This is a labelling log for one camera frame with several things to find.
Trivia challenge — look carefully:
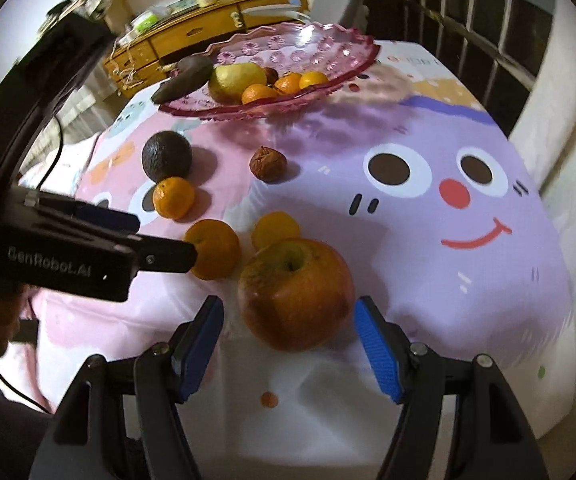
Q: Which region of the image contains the wooden desk with hutch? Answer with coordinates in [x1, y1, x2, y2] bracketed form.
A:
[72, 0, 311, 101]

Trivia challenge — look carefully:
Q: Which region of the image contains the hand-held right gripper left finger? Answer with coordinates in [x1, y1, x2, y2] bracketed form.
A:
[28, 295, 226, 480]

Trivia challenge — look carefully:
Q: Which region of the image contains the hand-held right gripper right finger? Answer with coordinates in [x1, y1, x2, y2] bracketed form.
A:
[354, 296, 551, 480]

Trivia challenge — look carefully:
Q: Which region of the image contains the orange tangerine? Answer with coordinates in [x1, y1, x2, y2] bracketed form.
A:
[242, 83, 279, 106]
[299, 70, 331, 90]
[274, 73, 303, 95]
[251, 211, 302, 253]
[184, 218, 242, 281]
[152, 176, 196, 221]

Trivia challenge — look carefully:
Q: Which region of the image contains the purple glass fruit bowl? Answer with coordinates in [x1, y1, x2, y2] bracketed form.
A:
[155, 22, 383, 123]

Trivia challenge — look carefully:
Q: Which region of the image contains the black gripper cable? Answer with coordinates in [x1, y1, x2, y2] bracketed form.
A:
[0, 110, 64, 416]

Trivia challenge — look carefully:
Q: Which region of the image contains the red yellow apple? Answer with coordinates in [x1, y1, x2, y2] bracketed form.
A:
[237, 238, 356, 352]

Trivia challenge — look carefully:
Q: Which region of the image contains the cartoon printed tablecloth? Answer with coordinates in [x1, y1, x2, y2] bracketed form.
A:
[18, 40, 576, 480]

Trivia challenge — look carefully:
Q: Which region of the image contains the brown dried round fruit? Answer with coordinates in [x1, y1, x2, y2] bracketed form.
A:
[249, 145, 287, 183]

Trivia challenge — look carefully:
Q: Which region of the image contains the metal window grille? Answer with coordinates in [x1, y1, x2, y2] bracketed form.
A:
[368, 0, 559, 91]

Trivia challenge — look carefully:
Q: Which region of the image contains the yellow pear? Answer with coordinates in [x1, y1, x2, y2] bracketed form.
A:
[209, 62, 267, 104]

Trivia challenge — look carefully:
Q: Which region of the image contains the green tissue pack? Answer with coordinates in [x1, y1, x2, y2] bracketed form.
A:
[130, 7, 169, 36]

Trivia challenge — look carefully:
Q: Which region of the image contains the black phone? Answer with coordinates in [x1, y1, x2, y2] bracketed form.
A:
[18, 317, 39, 346]

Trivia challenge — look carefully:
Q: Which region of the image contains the brown overripe banana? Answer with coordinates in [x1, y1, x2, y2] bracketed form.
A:
[151, 55, 215, 104]

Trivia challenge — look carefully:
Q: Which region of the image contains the dark avocado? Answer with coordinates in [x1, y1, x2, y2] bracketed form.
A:
[141, 131, 193, 183]

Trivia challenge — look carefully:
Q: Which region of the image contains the white curtain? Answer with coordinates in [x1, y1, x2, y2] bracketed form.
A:
[508, 0, 576, 411]

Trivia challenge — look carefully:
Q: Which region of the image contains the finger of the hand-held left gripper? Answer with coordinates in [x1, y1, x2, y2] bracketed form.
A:
[38, 191, 141, 241]
[132, 238, 199, 274]

